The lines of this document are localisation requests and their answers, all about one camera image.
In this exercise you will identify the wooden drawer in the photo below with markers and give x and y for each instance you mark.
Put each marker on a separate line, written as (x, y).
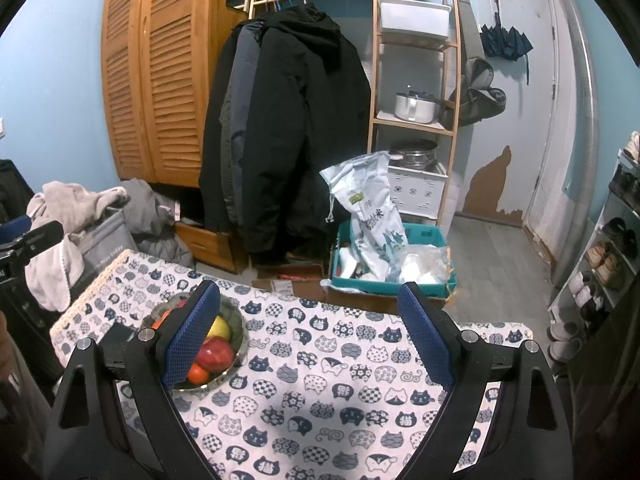
(210, 247)

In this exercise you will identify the grey fabric bag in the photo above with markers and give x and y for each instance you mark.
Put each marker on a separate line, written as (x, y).
(100, 255)

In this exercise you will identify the steel steamer pot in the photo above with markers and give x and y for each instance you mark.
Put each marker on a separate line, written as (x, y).
(412, 152)

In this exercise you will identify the grey sweatshirt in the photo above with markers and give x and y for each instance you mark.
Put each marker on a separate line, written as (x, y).
(150, 220)

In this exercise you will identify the green glass bowl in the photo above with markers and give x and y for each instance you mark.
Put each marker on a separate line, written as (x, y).
(237, 330)

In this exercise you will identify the black hooded jacket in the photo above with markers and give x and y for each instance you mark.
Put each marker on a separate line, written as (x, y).
(300, 135)

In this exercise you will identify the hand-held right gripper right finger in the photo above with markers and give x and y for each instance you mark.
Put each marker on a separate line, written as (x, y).
(427, 335)

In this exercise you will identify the large white storage box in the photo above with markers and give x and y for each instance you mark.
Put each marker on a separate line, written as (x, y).
(412, 17)

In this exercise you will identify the pale blue door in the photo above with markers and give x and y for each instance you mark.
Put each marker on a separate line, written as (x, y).
(520, 135)

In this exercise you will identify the teal box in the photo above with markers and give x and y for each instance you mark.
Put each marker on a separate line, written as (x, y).
(385, 287)

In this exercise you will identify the red apple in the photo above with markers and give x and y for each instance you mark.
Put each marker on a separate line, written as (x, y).
(215, 355)

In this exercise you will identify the wooden louvered wardrobe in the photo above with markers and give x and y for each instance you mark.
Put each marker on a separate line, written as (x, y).
(165, 85)

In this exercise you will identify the person's left forearm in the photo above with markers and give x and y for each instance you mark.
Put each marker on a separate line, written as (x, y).
(4, 345)

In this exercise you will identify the dark grey jacket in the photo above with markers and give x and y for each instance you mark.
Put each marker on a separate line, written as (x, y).
(230, 110)

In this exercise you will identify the large orange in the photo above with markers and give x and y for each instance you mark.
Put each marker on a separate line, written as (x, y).
(162, 319)

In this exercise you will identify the wooden shelf rack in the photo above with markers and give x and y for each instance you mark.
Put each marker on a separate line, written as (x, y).
(415, 129)

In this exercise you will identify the cat print tablecloth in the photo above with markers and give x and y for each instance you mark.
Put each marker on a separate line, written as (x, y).
(325, 360)

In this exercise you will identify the grey metal pipe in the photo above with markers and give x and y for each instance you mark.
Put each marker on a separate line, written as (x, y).
(582, 110)

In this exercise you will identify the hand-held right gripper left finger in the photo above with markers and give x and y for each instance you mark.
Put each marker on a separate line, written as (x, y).
(192, 335)

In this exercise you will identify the white rice bag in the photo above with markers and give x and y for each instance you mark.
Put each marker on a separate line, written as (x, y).
(370, 220)

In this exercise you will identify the olive green hanging bag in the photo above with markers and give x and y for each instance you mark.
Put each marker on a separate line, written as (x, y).
(475, 100)

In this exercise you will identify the shoe rack with shoes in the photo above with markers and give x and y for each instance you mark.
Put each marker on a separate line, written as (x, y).
(602, 260)

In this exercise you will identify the cardboard box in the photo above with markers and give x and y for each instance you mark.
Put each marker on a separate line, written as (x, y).
(360, 304)

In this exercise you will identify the dark blue umbrella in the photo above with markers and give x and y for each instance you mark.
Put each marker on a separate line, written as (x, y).
(505, 40)

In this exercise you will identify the white shoe rack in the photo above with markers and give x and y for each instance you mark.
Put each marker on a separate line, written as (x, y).
(590, 240)

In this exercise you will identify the clear plastic bag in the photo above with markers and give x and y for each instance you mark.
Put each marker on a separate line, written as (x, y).
(425, 265)

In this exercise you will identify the small orange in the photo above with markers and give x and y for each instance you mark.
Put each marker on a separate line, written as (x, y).
(197, 374)

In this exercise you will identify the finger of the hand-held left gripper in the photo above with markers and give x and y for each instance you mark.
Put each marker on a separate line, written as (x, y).
(35, 239)
(15, 224)

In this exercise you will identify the white drawer basket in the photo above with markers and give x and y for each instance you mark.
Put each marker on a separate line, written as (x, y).
(417, 190)

